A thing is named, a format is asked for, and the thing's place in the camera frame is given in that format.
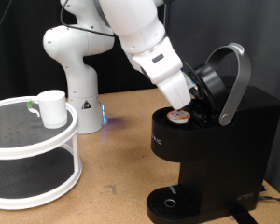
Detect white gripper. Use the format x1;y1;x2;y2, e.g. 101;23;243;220
154;70;192;114

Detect white coffee pod orange lid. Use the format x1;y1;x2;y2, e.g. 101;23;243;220
166;109;191;125

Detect black Keurig coffee maker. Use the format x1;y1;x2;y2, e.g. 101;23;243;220
191;63;228;124

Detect black Keurig coffee machine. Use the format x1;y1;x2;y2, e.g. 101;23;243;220
146;74;280;224

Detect black drip tray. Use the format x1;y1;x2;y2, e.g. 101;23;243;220
146;185;200;224

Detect white ceramic mug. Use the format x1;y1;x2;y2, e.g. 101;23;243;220
27;90;68;130

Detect white two-tier turntable shelf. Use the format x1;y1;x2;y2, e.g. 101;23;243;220
0;95;83;211

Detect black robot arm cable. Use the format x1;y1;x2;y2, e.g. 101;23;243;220
60;0;117;39

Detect braided power cable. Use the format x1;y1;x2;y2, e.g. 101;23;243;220
258;194;280;206

